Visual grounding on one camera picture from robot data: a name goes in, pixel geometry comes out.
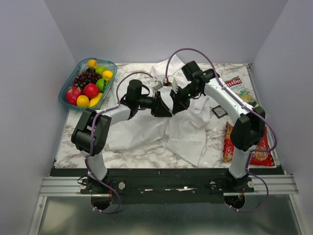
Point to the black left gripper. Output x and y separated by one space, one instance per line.
159 108

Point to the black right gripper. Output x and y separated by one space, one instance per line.
179 105

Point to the white shirt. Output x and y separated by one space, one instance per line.
184 133

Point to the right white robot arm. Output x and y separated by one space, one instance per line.
248 122

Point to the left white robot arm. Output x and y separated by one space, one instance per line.
91 131

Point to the green lime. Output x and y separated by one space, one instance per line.
101 84

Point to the yellow lemon right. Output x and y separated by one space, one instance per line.
107 75

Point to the green cassava chips bag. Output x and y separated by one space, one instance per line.
237 86

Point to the yellow banana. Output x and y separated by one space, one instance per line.
94 101

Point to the red apple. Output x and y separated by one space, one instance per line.
91 90

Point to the green apple back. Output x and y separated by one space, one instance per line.
100 70

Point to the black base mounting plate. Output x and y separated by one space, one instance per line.
171 186

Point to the blue plastic fruit basket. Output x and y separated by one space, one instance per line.
79 68

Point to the orange fruit front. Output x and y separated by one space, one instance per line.
82 101

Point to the purple grape bunch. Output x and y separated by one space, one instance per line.
86 77

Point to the yellow lemon at basket back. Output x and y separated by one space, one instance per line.
92 64

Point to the red dragon fruit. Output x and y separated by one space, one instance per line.
72 95

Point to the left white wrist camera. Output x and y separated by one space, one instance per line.
157 85

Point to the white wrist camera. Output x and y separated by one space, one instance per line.
171 82
157 85

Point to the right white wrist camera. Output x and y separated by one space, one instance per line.
171 82

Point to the black wire stand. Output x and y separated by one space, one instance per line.
219 112

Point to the aluminium rail frame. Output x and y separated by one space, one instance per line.
68 187

